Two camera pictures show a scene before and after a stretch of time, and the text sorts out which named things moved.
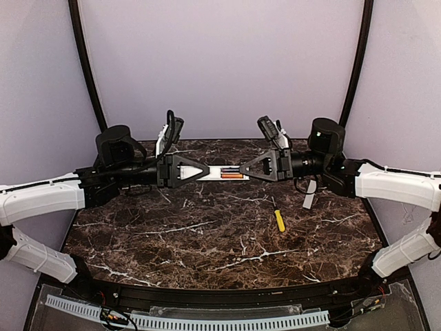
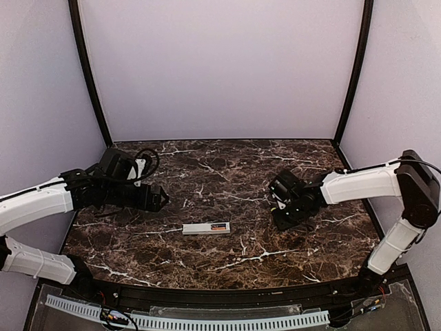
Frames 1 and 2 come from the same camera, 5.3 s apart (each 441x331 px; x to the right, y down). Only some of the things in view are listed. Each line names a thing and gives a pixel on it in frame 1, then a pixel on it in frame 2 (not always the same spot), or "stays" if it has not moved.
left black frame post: [77, 24] stays
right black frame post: [368, 14] stays
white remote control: [216, 173] -> [206, 228]
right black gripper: [284, 164] -> [287, 221]
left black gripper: [164, 171] -> [151, 197]
